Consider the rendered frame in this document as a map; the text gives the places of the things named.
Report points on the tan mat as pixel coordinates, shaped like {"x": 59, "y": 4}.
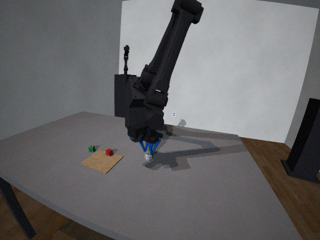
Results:
{"x": 101, "y": 162}

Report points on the green die with white pips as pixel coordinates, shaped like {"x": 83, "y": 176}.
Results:
{"x": 91, "y": 148}

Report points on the white die with black pips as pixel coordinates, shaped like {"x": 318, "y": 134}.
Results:
{"x": 148, "y": 156}

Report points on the red die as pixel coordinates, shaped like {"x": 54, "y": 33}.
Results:
{"x": 109, "y": 152}

